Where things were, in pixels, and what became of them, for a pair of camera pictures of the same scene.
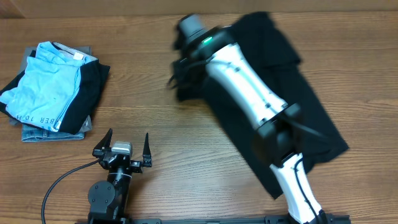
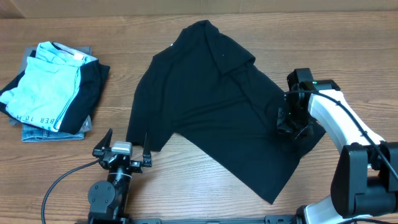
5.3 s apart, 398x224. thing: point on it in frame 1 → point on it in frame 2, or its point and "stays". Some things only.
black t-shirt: x=259 y=40 → x=204 y=88
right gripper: x=179 y=74 → x=286 y=125
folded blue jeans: x=30 y=134 stays
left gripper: x=138 y=167 stays
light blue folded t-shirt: x=51 y=81 stays
